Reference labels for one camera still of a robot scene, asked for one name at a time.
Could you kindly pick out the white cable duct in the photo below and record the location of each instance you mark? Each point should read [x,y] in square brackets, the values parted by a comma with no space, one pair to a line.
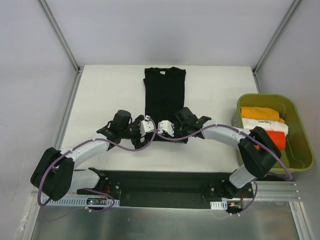
[219,205]
[84,201]

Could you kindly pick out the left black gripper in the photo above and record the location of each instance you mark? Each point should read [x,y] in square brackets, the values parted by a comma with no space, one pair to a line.
[136,132]

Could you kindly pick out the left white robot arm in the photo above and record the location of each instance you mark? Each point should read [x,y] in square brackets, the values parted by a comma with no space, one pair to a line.
[56,173]

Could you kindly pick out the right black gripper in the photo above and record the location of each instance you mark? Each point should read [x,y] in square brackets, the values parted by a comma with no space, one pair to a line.
[180,132]

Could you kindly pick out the olive green plastic bin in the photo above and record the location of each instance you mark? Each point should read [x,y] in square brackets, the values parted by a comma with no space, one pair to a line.
[297,155]

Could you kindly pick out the right aluminium corner post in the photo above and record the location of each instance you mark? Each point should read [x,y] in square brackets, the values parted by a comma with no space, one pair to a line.
[276,35]

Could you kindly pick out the left white cable duct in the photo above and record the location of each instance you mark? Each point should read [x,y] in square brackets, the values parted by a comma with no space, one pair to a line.
[84,201]

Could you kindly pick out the white rolled t shirt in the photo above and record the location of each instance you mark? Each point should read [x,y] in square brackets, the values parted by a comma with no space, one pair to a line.
[268,125]

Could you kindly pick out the yellow rolled t shirt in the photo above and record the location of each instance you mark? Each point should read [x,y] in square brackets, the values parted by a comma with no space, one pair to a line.
[260,113]

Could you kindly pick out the aluminium frame rail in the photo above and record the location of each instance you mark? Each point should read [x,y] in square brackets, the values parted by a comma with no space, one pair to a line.
[259,189]

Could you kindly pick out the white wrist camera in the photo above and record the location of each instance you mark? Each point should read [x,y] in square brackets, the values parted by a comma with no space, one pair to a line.
[166,127]
[146,126]

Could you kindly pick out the orange rolled t shirt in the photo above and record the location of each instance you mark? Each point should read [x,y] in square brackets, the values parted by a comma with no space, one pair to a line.
[278,138]

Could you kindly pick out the left aluminium corner post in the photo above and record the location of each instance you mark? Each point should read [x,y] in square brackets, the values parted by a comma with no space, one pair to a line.
[58,33]

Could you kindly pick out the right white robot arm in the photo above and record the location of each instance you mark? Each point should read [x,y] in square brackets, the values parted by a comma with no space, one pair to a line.
[258,151]

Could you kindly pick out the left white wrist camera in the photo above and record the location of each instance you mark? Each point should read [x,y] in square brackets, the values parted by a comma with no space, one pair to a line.
[146,126]

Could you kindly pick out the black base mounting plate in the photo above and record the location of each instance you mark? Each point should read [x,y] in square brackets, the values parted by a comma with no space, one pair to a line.
[154,189]

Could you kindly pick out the black t shirt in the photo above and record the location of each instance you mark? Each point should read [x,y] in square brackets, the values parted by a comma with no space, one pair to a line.
[164,93]

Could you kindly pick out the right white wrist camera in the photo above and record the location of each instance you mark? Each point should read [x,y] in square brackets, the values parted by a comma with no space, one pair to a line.
[166,127]

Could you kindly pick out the right white cable duct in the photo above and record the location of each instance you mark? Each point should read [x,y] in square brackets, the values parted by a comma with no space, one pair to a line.
[219,205]

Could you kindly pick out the aluminium corner post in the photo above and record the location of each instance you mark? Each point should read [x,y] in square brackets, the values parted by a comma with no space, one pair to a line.
[58,33]
[276,35]

